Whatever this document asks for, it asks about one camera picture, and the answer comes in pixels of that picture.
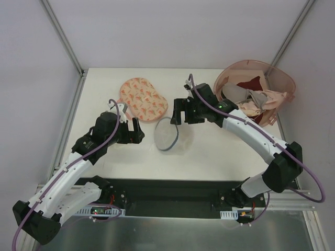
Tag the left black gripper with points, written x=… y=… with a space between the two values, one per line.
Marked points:
x=130 y=133

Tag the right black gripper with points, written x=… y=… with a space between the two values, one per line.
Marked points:
x=185 y=111

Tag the white mesh laundry bag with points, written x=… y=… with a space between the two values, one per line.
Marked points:
x=173 y=139

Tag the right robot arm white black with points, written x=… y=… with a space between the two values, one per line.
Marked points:
x=282 y=158

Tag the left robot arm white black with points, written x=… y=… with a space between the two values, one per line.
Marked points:
x=43 y=215

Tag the floral pink laundry pouch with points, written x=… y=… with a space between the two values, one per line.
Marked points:
x=143 y=100

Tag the grey bra in tub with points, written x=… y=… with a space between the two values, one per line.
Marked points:
x=235 y=91

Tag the pink bra in tub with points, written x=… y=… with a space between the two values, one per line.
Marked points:
x=275 y=99

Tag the dark red garment in tub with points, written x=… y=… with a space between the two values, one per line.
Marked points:
x=254 y=84

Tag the pink translucent plastic tub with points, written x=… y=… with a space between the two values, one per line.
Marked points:
x=271 y=78

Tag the left controller board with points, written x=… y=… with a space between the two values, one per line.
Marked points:
x=98 y=211

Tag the controller board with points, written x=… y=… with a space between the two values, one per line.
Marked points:
x=98 y=211
x=236 y=214

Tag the right controller board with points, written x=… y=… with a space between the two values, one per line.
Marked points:
x=236 y=214

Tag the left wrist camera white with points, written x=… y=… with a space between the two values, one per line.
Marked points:
x=122 y=111

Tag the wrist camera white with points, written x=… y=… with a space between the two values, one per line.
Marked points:
x=189 y=84
x=122 y=111

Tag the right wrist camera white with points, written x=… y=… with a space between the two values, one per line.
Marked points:
x=189 y=84

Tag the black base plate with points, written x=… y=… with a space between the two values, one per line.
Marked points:
x=189 y=199

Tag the aluminium front rail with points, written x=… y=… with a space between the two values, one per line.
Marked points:
x=289 y=201

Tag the left aluminium frame post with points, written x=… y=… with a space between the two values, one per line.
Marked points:
x=62 y=36

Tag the aluminium frame post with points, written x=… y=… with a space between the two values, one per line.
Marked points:
x=62 y=36
x=297 y=24

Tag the right aluminium frame post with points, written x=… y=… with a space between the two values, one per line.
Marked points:
x=297 y=24

